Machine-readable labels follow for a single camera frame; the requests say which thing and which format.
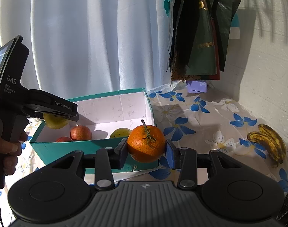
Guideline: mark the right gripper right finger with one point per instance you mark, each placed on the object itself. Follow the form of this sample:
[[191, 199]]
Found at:
[[185, 160]]

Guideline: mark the person left hand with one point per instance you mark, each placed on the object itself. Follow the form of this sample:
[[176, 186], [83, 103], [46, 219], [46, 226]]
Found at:
[[11, 151]]

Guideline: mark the dark green hanging bags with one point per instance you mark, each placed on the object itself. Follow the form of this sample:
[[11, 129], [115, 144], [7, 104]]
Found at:
[[201, 29]]

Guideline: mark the overripe banana bunch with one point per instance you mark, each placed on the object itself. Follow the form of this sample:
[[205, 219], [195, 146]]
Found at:
[[271, 141]]

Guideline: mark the teal cardboard box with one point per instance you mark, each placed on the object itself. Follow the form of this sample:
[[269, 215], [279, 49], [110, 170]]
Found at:
[[102, 113]]

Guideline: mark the large green-red apple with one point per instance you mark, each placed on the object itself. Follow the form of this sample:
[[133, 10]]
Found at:
[[54, 122]]

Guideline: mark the orange tangerine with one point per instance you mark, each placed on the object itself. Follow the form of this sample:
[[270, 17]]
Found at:
[[146, 143]]

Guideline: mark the yellow pear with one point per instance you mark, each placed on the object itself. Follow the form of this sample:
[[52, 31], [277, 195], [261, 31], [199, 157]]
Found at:
[[121, 132]]

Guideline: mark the purple paper box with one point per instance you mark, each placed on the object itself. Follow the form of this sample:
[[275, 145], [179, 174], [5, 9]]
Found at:
[[196, 87]]

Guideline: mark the red apple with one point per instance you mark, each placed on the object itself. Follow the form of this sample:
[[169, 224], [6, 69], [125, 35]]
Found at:
[[80, 133]]

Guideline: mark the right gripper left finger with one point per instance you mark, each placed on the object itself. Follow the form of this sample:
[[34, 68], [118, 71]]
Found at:
[[106, 159]]

